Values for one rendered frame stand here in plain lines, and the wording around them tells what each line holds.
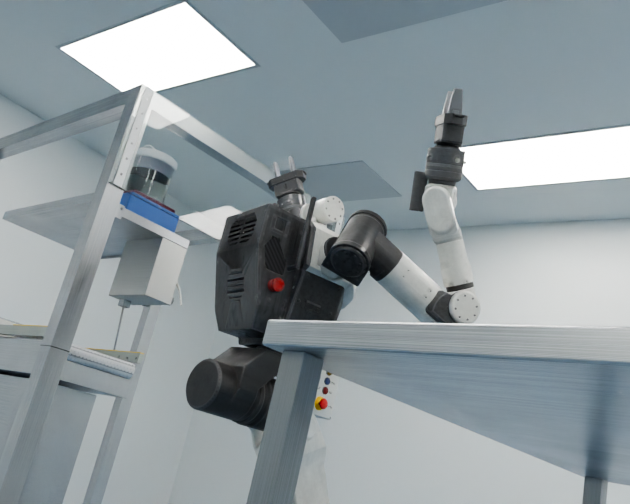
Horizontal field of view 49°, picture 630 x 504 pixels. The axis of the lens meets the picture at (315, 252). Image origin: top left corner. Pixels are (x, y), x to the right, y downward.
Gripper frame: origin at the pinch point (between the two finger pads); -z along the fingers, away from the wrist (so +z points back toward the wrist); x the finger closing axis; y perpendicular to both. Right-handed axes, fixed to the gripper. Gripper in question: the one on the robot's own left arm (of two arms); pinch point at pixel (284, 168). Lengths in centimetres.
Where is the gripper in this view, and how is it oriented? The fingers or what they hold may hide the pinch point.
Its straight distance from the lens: 220.6
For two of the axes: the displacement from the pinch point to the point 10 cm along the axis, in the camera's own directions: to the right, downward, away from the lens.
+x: 9.1, -3.0, -2.9
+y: -3.7, -2.5, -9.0
